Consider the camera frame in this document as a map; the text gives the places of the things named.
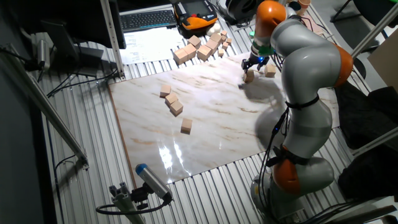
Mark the black round drum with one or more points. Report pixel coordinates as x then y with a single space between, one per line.
239 11

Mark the green gripper mounting adapter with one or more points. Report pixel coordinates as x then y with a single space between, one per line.
263 49

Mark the small silver camera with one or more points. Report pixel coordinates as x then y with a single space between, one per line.
43 54

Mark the white marble pattern board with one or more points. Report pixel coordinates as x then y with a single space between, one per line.
202 102

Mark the medium wooden cube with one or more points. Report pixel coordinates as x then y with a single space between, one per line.
186 126
248 76
270 70
176 108
171 99
165 90

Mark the orange black teach pendant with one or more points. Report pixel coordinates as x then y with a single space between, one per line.
195 15

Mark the long aluminium frame beam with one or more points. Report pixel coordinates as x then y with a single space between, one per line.
46 107

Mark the short aluminium frame beam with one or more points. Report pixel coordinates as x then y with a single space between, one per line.
377 141

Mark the silver camera with blue cap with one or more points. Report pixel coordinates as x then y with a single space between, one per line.
154 182

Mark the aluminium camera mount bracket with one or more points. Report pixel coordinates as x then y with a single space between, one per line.
122 199

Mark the white rounded figurine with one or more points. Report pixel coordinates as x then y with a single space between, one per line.
213 29

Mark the dark rimmed paper cup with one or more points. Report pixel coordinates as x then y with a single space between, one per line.
295 5

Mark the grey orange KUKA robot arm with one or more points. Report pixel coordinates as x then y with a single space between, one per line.
308 62

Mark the aluminium profile post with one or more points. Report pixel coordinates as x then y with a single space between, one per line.
112 37

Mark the printed white paper sheet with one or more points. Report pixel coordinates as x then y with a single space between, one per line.
150 45

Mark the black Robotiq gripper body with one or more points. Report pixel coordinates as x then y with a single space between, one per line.
257 59

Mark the black office chair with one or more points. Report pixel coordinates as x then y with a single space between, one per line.
370 6

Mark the pale pink sheet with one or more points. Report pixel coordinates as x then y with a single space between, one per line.
315 25

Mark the slanted aluminium frame beam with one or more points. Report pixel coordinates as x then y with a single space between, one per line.
374 31

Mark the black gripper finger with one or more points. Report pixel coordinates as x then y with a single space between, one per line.
265 63
245 65

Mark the brown cardboard box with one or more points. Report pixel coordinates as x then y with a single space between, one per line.
385 60

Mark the black computer monitor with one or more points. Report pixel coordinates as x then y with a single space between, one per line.
77 18

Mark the black padded bag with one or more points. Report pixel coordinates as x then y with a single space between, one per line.
370 177

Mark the black cloth bag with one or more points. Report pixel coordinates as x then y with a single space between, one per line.
370 118

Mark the orange paper cup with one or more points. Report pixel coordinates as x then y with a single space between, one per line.
304 3

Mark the tiny wooden cube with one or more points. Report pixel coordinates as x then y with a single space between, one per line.
220 52
225 45
224 32
223 38
229 40

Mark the black computer keyboard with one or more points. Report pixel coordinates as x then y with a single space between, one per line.
148 20

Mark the large wooden cube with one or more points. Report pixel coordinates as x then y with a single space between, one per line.
180 56
212 45
190 50
194 41
204 52
216 37

